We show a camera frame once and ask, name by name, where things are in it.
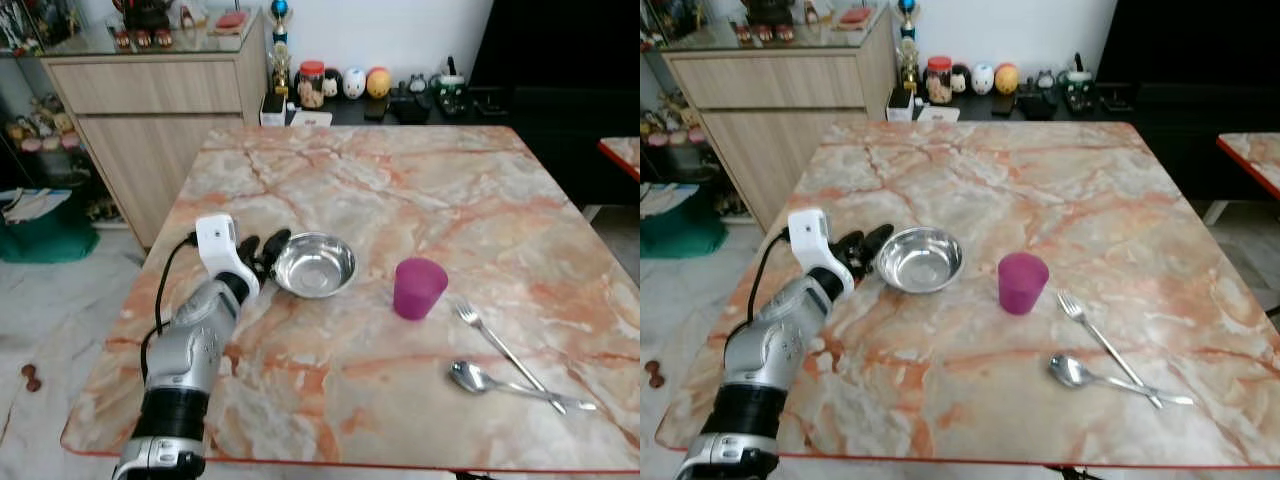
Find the green white mug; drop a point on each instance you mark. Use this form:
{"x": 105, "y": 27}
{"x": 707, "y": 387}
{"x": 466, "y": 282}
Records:
{"x": 450, "y": 90}
{"x": 1077, "y": 86}

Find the yellow orange egg figurine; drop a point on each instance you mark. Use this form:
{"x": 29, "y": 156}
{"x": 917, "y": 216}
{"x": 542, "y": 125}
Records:
{"x": 378, "y": 84}
{"x": 1006, "y": 80}

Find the gold blue trophy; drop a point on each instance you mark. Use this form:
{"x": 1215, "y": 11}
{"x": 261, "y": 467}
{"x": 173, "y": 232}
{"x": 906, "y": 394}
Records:
{"x": 907, "y": 45}
{"x": 280, "y": 50}

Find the green bin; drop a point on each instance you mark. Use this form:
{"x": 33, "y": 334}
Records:
{"x": 45, "y": 235}
{"x": 680, "y": 230}

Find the light wooden cabinet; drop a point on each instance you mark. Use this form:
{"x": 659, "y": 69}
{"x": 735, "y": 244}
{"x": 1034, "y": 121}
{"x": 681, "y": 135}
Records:
{"x": 770, "y": 120}
{"x": 150, "y": 130}

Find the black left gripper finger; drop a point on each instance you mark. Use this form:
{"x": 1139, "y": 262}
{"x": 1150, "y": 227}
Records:
{"x": 878, "y": 239}
{"x": 851, "y": 240}
{"x": 277, "y": 244}
{"x": 250, "y": 245}

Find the white box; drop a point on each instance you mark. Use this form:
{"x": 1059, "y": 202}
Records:
{"x": 900, "y": 106}
{"x": 273, "y": 110}

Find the black television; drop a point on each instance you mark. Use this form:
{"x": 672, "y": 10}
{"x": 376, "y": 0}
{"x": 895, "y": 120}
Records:
{"x": 560, "y": 40}
{"x": 1190, "y": 40}

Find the black egg figurine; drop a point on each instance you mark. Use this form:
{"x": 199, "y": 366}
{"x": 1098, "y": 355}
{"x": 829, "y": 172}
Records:
{"x": 960, "y": 80}
{"x": 333, "y": 84}

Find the steel spoon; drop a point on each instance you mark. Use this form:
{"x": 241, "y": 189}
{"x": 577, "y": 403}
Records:
{"x": 468, "y": 377}
{"x": 1070, "y": 371}

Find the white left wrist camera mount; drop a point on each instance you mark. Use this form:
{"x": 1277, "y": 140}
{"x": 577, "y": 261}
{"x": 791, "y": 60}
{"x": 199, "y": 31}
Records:
{"x": 808, "y": 232}
{"x": 215, "y": 240}

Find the red tray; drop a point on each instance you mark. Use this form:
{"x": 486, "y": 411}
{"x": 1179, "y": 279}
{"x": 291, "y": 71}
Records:
{"x": 855, "y": 17}
{"x": 231, "y": 20}

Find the purple plastic cup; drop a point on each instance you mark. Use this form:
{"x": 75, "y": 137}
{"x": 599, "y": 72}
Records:
{"x": 420, "y": 290}
{"x": 1022, "y": 285}

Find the marble table with red edge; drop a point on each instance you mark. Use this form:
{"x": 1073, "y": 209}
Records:
{"x": 400, "y": 200}
{"x": 1000, "y": 190}
{"x": 625, "y": 155}
{"x": 1255, "y": 155}

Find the stainless steel bowl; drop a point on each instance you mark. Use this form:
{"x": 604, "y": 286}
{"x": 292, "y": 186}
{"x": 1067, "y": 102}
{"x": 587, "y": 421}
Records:
{"x": 315, "y": 270}
{"x": 920, "y": 265}

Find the small grey figurine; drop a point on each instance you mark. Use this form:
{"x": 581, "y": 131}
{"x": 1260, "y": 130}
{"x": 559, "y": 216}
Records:
{"x": 1045, "y": 82}
{"x": 418, "y": 86}

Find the red-lidded glass jar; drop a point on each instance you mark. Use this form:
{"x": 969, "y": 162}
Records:
{"x": 938, "y": 83}
{"x": 311, "y": 88}

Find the dark statue with red base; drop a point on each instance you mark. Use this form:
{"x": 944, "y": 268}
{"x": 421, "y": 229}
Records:
{"x": 142, "y": 25}
{"x": 768, "y": 22}

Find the white egg figurine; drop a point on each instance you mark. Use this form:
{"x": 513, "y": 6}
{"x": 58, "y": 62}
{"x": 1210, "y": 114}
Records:
{"x": 983, "y": 80}
{"x": 354, "y": 84}

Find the small brown floor object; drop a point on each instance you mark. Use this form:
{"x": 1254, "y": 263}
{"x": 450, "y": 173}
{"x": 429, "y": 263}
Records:
{"x": 31, "y": 378}
{"x": 655, "y": 374}

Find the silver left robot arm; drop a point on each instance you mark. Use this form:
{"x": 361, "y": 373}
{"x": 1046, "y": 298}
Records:
{"x": 190, "y": 345}
{"x": 765, "y": 340}

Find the glass display shelf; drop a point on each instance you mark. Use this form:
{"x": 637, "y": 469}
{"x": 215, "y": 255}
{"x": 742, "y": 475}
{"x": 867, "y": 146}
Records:
{"x": 675, "y": 125}
{"x": 40, "y": 130}

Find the steel fork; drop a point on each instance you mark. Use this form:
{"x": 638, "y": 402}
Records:
{"x": 1100, "y": 340}
{"x": 500, "y": 345}

